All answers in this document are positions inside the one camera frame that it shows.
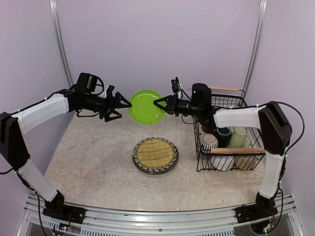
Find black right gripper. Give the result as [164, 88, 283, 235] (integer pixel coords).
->
[155, 93, 202, 116]

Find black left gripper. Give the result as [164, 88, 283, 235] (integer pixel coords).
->
[84, 91, 132, 122]

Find lime green plate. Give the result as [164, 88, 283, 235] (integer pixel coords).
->
[128, 89, 165, 125]

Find brown white small bowl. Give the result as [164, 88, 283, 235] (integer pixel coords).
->
[201, 125, 216, 134]

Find yellow green woven plate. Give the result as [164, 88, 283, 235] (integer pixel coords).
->
[136, 138, 175, 169]

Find white plate dark stripes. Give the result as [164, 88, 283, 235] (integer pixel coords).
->
[132, 137, 179, 175]

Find dark green mug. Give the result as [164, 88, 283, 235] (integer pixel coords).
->
[214, 127, 232, 148]

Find grey reindeer plate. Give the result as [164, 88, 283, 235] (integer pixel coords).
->
[132, 158, 179, 175]

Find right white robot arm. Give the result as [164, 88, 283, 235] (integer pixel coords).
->
[154, 94, 292, 218]

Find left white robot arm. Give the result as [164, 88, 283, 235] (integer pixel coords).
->
[0, 86, 132, 219]

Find striped black white cup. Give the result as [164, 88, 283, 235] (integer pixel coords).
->
[199, 133, 219, 153]

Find light green cup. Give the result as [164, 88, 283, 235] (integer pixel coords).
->
[228, 127, 247, 148]

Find clear glass cup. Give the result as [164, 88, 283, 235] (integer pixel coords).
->
[243, 137, 252, 148]

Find beige cup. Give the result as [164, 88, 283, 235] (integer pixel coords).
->
[234, 156, 256, 171]

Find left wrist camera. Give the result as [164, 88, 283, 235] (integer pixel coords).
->
[74, 72, 115, 98]

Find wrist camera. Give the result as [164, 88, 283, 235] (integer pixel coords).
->
[74, 72, 115, 98]
[170, 76, 213, 109]

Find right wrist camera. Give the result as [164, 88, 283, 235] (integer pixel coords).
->
[170, 76, 213, 109]

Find black wire dish rack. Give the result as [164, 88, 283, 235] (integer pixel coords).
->
[191, 86, 269, 172]

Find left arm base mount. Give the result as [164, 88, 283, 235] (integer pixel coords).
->
[43, 205, 86, 224]

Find aluminium front rail frame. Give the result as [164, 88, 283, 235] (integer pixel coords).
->
[17, 194, 303, 236]

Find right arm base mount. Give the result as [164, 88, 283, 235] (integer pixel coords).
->
[235, 204, 278, 223]

